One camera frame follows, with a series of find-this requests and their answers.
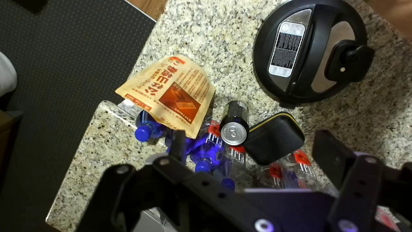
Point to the orange snack bag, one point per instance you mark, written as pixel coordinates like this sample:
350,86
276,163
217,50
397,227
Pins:
172,92

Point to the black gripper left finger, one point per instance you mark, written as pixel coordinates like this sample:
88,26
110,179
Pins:
142,198

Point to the white lined trash bin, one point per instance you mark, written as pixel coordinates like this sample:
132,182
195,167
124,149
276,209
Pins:
7,75

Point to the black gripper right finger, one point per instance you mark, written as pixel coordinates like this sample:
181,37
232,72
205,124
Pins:
359,194

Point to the black soda can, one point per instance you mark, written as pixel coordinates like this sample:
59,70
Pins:
235,127

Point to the black dotted floor mat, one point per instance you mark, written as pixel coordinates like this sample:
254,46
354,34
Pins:
69,86

